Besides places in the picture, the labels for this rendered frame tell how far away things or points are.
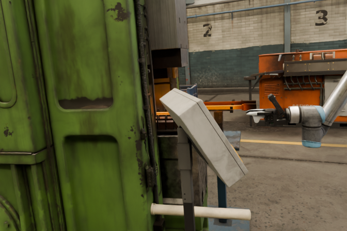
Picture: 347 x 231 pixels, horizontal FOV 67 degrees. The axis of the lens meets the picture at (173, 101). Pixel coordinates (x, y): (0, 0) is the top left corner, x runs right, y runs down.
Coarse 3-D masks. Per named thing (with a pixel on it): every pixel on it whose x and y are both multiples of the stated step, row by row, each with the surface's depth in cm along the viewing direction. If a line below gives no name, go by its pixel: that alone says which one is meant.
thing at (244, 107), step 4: (244, 104) 175; (248, 104) 174; (252, 104) 174; (208, 108) 183; (212, 108) 182; (216, 108) 181; (220, 108) 180; (224, 108) 180; (228, 108) 179; (236, 108) 177; (240, 108) 176; (244, 108) 176; (248, 108) 176; (252, 108) 175; (256, 108) 174
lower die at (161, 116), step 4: (156, 116) 153; (160, 116) 153; (164, 116) 152; (168, 116) 152; (156, 120) 148; (160, 120) 147; (164, 120) 147; (168, 120) 146; (172, 120) 145; (156, 124) 144; (160, 124) 143; (164, 124) 143; (168, 124) 142; (172, 124) 142; (176, 124) 141; (156, 128) 144; (160, 128) 144; (164, 128) 143; (168, 128) 142; (172, 128) 142; (176, 128) 142
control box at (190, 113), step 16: (176, 96) 93; (192, 96) 81; (176, 112) 77; (192, 112) 74; (208, 112) 75; (192, 128) 75; (208, 128) 76; (208, 144) 76; (224, 144) 77; (208, 160) 81; (224, 160) 78; (240, 160) 79; (224, 176) 79; (240, 176) 80
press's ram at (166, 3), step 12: (156, 0) 127; (168, 0) 126; (180, 0) 137; (156, 12) 128; (168, 12) 127; (180, 12) 136; (156, 24) 129; (168, 24) 128; (180, 24) 135; (156, 36) 130; (168, 36) 129; (180, 36) 134; (156, 48) 131; (168, 48) 130
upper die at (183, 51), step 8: (176, 48) 134; (184, 48) 145; (152, 56) 137; (160, 56) 136; (168, 56) 136; (176, 56) 135; (184, 56) 144; (152, 64) 138; (160, 64) 137; (168, 64) 136; (176, 64) 135; (184, 64) 143
